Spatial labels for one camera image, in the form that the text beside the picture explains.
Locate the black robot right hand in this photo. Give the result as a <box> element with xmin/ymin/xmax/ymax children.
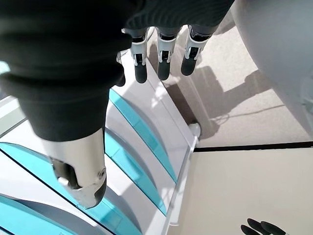
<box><xmin>0</xmin><ymin>0</ymin><xmax>235</xmax><ymax>210</ymax></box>

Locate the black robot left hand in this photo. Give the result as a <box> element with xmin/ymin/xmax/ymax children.
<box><xmin>240</xmin><ymin>217</ymin><xmax>288</xmax><ymax>235</ymax></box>

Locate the large blue-handled cart drawer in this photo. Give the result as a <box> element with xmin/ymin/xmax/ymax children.
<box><xmin>109</xmin><ymin>48</ymin><xmax>195</xmax><ymax>183</ymax></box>

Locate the white medical cart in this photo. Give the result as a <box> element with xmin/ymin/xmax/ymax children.
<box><xmin>0</xmin><ymin>46</ymin><xmax>203</xmax><ymax>235</ymax></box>

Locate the white cart caster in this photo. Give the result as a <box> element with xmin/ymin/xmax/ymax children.
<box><xmin>189</xmin><ymin>122</ymin><xmax>203</xmax><ymax>137</ymax></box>

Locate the grey robot right leg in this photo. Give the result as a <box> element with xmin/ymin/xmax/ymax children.
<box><xmin>231</xmin><ymin>0</ymin><xmax>313</xmax><ymax>139</ymax></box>

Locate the thin white floor cable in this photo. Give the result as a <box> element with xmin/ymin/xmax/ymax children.
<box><xmin>210</xmin><ymin>104</ymin><xmax>286</xmax><ymax>123</ymax></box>

